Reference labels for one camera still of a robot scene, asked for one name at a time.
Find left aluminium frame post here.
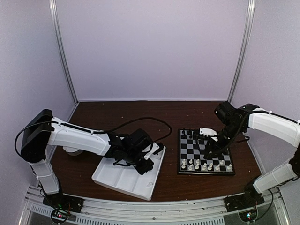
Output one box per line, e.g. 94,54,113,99
49,0,79,105

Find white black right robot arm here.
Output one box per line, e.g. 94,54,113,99
199,101,300,207

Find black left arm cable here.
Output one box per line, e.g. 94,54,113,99
91,117,173,143

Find aluminium frame post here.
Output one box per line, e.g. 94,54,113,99
227,0,256,103
49,0,79,105

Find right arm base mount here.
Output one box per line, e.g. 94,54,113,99
224,194,265,223

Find black white chess board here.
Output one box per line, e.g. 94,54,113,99
177,128,236,176

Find white scalloped bowl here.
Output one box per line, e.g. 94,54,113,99
63,146,83,156

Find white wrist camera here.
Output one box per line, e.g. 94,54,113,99
198,127,218,142
142,142,164,160

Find white plastic compartment tray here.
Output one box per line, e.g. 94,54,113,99
91,146,166,201

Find row of black chess pieces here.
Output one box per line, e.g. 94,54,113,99
179,129,199,140

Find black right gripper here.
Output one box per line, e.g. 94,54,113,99
204,122,244,160

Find front aluminium rail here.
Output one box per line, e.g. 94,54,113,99
18,188,291,225

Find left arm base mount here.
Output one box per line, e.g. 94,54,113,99
43,195,84,224

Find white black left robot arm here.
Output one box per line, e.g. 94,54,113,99
17,109,159,208

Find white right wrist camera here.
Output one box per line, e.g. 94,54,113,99
198,127,218,142

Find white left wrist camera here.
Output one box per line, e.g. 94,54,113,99
142,142,164,160

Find right aluminium frame post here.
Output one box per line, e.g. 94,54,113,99
227,0,256,103

